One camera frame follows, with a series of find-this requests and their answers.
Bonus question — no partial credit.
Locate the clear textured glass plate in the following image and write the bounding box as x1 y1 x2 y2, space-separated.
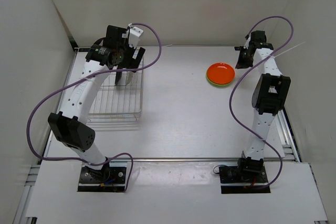
125 71 134 85

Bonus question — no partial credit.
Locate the black plate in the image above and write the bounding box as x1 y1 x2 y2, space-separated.
114 71 122 86

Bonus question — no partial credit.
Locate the orange plate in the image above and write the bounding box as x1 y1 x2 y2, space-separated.
206 62 235 84

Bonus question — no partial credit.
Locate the green plate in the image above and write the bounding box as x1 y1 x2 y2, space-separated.
206 78 232 88

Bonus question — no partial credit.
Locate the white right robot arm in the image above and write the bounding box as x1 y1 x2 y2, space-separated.
235 30 291 182

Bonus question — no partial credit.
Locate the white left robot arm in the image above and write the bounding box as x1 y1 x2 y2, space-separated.
48 35 145 182

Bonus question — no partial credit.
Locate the black XDOF label sticker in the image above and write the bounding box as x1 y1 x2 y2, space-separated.
78 48 89 52

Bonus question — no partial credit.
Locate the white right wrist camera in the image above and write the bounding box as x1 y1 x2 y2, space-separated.
244 35 251 49

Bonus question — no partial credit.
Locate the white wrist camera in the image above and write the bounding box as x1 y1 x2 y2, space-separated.
244 35 251 49
127 24 144 49

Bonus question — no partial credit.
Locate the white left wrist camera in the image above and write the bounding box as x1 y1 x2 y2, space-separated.
127 24 144 49

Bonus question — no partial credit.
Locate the white cable zip tie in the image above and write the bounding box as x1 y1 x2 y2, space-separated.
272 41 306 58

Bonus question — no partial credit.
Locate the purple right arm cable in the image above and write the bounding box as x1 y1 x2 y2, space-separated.
228 15 294 189

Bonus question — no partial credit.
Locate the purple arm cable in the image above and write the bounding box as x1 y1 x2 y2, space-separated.
27 23 163 193
228 15 294 189

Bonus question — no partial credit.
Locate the chrome wire dish rack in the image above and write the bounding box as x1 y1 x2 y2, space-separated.
88 71 143 124

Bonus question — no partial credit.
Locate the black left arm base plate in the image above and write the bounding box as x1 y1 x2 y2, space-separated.
77 162 127 193

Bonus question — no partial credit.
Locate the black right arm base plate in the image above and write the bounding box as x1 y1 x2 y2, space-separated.
213 164 271 195

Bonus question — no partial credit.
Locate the aluminium table edge rail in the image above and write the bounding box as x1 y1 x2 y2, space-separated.
46 157 287 162

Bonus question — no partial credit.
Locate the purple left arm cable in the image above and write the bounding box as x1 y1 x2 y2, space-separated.
27 23 163 193

